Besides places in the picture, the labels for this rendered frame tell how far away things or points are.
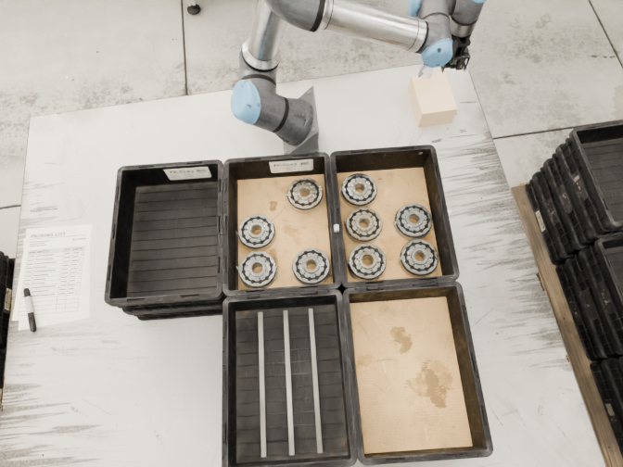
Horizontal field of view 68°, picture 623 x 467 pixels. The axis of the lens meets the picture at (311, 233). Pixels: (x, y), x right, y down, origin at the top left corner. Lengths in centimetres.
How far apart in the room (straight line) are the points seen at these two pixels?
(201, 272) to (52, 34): 229
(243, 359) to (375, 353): 34
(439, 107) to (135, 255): 107
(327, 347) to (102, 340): 67
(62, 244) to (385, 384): 108
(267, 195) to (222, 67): 153
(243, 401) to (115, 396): 40
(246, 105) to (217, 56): 148
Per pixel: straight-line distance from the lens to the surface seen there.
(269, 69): 145
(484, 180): 162
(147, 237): 140
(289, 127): 146
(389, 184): 139
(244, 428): 124
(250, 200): 137
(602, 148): 213
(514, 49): 302
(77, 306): 157
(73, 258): 162
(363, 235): 128
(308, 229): 132
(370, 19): 116
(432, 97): 166
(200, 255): 134
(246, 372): 124
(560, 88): 293
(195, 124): 171
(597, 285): 200
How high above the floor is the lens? 205
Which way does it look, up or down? 68 degrees down
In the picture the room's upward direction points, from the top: 4 degrees counter-clockwise
